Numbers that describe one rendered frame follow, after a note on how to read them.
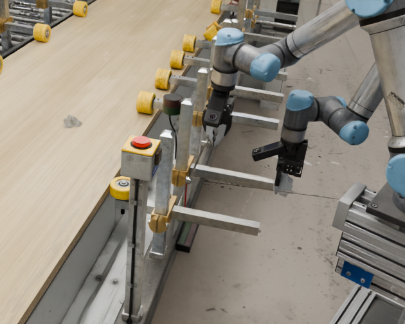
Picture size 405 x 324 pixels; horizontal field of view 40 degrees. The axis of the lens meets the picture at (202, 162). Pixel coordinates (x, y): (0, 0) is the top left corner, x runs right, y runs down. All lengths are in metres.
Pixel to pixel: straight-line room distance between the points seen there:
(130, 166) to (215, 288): 1.53
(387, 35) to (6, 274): 1.00
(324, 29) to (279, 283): 1.55
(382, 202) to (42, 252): 0.87
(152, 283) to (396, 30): 0.93
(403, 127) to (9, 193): 1.04
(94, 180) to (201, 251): 1.27
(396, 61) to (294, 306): 1.61
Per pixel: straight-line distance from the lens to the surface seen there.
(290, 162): 1.75
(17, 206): 1.57
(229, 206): 3.19
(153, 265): 1.67
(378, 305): 2.48
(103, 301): 1.68
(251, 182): 1.82
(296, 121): 1.68
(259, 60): 1.47
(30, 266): 1.38
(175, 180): 1.79
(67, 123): 1.97
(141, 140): 1.20
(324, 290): 2.78
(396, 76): 1.27
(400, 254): 1.57
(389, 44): 1.27
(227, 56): 1.52
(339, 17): 1.46
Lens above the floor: 1.80
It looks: 30 degrees down
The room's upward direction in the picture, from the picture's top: 7 degrees clockwise
